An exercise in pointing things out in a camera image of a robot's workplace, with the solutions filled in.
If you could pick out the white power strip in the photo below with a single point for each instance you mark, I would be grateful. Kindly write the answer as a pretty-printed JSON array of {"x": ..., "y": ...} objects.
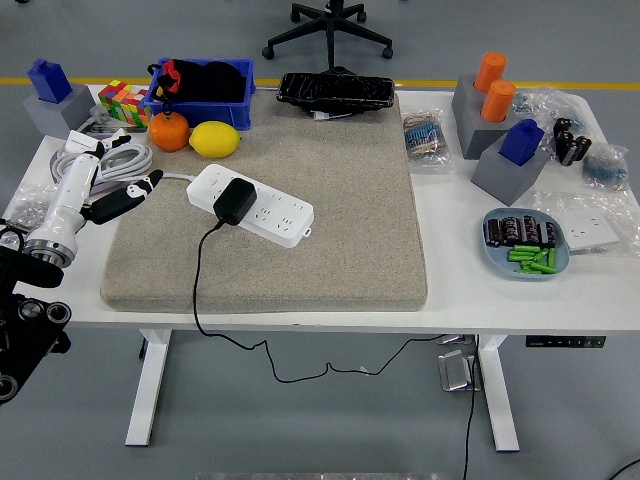
[{"x": 280, "y": 215}]

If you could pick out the small white box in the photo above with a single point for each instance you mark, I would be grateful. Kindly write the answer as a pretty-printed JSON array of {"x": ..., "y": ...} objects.
[
  {"x": 82, "y": 142},
  {"x": 117, "y": 134}
]

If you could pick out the grey floor socket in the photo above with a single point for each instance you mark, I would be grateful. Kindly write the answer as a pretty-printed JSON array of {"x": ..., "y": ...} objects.
[{"x": 452, "y": 339}]

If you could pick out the black cloth pouch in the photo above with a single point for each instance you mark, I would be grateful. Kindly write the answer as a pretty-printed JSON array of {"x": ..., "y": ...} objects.
[{"x": 210, "y": 82}]

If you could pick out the black plug adapter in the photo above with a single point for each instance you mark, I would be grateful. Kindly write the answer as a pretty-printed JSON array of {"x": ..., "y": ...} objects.
[{"x": 236, "y": 201}]

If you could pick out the white wall socket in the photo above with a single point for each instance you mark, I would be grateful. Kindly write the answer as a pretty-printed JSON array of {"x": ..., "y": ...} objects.
[{"x": 590, "y": 231}]

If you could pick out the black office chair base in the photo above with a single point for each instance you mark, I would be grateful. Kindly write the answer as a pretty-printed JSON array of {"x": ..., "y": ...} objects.
[{"x": 332, "y": 30}]

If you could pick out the metal floor box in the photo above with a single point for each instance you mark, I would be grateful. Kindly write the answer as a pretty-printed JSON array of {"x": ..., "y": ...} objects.
[{"x": 457, "y": 372}]

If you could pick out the blue plastic block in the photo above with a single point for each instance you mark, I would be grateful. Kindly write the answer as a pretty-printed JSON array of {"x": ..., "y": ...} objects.
[
  {"x": 522, "y": 142},
  {"x": 47, "y": 82}
]

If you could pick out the clear plastic bag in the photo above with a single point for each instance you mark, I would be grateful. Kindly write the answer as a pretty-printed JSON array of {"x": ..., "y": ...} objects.
[{"x": 550, "y": 200}]

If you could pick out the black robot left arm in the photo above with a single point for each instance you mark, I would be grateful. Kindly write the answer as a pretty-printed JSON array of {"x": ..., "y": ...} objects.
[{"x": 25, "y": 325}]

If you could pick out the white table leg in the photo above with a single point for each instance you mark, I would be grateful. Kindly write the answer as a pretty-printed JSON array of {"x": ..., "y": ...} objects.
[
  {"x": 500, "y": 395},
  {"x": 147, "y": 390}
]

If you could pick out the bag of blue components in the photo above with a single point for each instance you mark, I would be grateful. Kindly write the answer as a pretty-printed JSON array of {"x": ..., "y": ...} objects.
[{"x": 605, "y": 167}]

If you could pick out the grey plug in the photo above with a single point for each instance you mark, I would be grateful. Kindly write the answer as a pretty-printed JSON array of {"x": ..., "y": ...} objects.
[{"x": 99, "y": 115}]

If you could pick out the clear bag of small parts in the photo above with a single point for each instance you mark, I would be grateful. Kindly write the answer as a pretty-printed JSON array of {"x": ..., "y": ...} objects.
[{"x": 530, "y": 102}]

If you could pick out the blue plastic bin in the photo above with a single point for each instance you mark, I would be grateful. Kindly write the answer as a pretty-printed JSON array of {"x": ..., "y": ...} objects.
[{"x": 220, "y": 112}]

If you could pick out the yellow lemon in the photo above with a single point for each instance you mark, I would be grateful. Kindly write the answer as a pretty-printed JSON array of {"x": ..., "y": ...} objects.
[{"x": 215, "y": 140}]

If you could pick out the black capacitors bundle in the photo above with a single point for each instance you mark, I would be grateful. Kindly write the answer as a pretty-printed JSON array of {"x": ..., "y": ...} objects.
[{"x": 570, "y": 142}]

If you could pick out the black table control panel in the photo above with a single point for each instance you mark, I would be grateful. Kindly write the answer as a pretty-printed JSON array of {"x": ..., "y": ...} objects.
[{"x": 565, "y": 342}]

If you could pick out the grey-brown mat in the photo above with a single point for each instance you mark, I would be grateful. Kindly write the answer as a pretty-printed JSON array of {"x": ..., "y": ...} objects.
[{"x": 325, "y": 225}]

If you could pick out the green battery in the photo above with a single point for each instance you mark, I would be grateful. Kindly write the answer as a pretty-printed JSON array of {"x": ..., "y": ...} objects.
[
  {"x": 519, "y": 257},
  {"x": 522, "y": 251},
  {"x": 535, "y": 270},
  {"x": 552, "y": 258},
  {"x": 532, "y": 263},
  {"x": 539, "y": 255}
]

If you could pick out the grey two-hole block holder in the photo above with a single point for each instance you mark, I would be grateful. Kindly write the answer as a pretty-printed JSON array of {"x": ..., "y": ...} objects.
[{"x": 472, "y": 135}]

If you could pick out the colourful cube puzzle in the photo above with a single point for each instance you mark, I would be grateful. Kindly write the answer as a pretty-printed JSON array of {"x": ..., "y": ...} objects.
[{"x": 122, "y": 102}]

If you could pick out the bag of striped resistors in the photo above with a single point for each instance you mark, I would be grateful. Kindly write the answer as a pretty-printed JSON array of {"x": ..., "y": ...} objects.
[{"x": 425, "y": 142}]

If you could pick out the bag of metal screws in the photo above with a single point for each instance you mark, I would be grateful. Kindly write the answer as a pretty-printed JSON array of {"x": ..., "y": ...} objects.
[{"x": 25, "y": 207}]

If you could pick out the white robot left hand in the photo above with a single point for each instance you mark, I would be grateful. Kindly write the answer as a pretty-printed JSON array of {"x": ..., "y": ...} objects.
[{"x": 70, "y": 195}]

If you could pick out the orange cylinder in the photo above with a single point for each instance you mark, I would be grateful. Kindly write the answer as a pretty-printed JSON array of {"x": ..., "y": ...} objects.
[
  {"x": 490, "y": 70},
  {"x": 497, "y": 102}
]

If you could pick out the blue-grey plate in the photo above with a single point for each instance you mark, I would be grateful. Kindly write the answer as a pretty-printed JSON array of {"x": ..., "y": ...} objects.
[{"x": 495, "y": 257}]

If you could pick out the orange fruit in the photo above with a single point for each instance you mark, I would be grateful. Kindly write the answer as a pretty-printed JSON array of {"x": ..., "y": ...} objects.
[{"x": 169, "y": 132}]

